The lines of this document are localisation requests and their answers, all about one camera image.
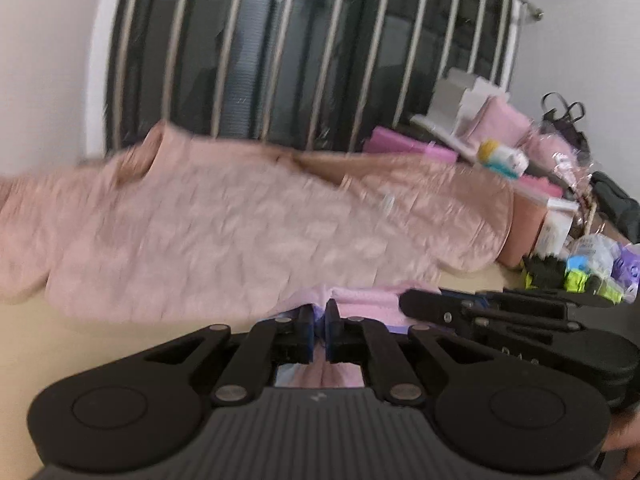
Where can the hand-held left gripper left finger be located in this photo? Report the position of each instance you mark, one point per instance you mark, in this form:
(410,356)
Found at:
(302,337)

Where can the dark green bag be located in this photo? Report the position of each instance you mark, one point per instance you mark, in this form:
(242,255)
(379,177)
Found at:
(617,205)

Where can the white and yellow bottle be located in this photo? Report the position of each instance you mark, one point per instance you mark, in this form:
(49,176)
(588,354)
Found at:
(502,157)

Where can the pink and blue garment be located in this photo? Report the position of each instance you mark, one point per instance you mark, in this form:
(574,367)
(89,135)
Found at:
(370,302)

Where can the white boxes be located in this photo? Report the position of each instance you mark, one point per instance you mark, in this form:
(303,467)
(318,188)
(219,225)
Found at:
(460,105)

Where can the neon yellow black cloth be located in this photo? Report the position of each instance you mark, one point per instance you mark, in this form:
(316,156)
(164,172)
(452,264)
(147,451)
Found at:
(547,272)

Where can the crinkled clear wrapper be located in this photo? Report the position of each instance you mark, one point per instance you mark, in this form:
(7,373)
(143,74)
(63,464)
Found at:
(560,160)

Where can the beige quilted jacket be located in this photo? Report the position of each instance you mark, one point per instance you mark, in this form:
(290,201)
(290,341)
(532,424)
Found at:
(240,230)

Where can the clear plastic bag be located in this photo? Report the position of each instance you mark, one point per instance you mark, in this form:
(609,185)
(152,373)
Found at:
(607,260)

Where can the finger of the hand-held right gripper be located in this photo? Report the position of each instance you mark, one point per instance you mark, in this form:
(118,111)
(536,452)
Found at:
(425,307)
(530,297)

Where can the white carton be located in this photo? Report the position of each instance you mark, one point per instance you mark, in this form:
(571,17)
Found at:
(555,227)

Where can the metal bar railing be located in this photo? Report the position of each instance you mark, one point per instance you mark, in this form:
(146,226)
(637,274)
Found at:
(280,50)

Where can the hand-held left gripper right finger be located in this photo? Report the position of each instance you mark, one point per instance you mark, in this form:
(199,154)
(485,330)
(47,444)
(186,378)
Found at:
(336,335)

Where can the person's right hand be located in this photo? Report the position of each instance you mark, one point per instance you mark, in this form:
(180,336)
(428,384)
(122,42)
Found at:
(625,435)

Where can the dark window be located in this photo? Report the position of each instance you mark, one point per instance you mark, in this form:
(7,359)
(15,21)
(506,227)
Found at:
(310,40)

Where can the magenta flat pack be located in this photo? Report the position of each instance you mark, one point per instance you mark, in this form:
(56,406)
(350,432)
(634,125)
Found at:
(405,145)

